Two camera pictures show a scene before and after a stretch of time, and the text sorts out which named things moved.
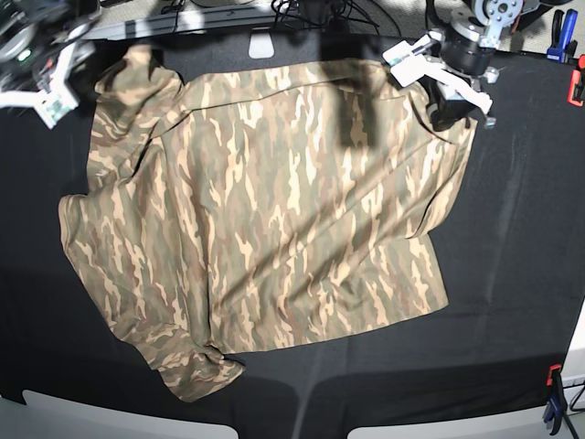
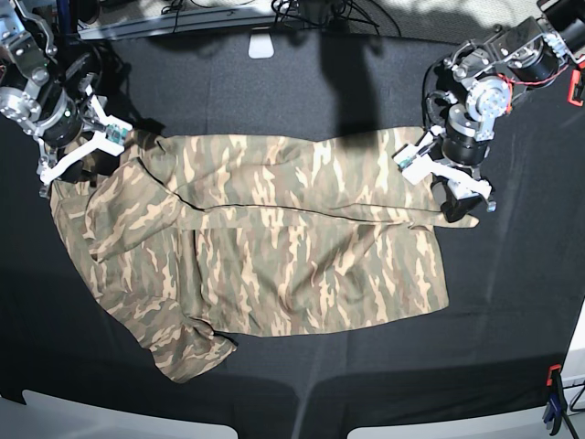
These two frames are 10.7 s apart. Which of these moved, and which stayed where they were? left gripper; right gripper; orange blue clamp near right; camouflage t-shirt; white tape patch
Moved: right gripper; left gripper; camouflage t-shirt
Stayed: white tape patch; orange blue clamp near right
